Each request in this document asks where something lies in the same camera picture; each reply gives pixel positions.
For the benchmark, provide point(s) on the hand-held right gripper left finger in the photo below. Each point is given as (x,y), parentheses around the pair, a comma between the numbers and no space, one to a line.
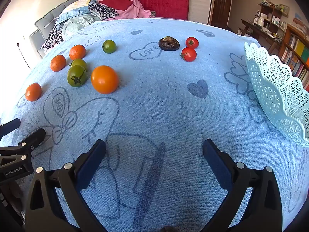
(90,164)

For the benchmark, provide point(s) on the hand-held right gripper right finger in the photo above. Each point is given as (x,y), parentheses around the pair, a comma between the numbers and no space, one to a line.
(217,164)

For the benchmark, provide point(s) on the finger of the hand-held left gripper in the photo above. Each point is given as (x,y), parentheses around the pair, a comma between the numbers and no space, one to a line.
(9,126)
(33,137)

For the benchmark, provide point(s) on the large green tomato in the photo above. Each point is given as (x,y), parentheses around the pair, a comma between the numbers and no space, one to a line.
(77,77)

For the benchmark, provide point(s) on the large orange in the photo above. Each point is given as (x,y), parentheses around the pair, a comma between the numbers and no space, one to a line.
(104,79)

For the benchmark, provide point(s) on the medium green tomato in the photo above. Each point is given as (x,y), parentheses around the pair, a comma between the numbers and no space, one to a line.
(80,62)

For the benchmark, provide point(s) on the light blue lattice plastic basket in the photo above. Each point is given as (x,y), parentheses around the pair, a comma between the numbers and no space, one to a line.
(272,87)

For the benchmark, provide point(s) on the small mandarin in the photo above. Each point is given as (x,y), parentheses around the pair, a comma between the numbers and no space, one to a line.
(33,91)
(58,63)
(77,52)

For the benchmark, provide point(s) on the red tomato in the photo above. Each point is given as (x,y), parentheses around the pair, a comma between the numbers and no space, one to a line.
(189,54)
(192,42)

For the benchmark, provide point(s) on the small green tomato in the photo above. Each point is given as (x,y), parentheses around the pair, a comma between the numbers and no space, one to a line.
(108,46)

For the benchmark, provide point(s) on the dark brown wrinkled fruit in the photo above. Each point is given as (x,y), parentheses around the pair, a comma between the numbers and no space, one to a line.
(169,44)

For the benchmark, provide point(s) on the light blue printed blanket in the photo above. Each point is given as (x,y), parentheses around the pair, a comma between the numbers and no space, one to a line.
(157,96)

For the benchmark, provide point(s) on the leopard print cloth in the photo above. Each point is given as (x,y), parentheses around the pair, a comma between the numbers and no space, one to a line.
(103,11)
(53,38)

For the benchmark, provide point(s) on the floral quilt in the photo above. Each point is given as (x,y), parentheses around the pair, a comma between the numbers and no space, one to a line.
(77,22)

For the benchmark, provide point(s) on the blue patched quilt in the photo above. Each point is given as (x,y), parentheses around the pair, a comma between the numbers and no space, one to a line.
(70,11)

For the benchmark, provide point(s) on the rows of shelved books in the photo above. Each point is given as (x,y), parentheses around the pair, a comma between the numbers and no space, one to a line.
(295,53)

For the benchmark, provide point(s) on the wooden desk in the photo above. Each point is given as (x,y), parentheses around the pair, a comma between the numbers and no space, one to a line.
(251,25)

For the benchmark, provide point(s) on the wooden bookshelf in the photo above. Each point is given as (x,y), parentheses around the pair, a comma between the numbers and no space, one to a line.
(288,29)

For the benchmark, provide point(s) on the red pillow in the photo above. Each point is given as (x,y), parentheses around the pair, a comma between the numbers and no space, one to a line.
(115,2)

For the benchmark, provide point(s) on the dark wooden door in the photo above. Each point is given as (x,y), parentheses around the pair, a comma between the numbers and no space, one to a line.
(222,4)

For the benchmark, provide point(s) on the pink blanket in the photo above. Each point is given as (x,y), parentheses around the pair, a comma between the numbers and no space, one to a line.
(137,9)

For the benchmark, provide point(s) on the wooden desk hutch shelf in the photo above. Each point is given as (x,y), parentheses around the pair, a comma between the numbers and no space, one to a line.
(265,9)

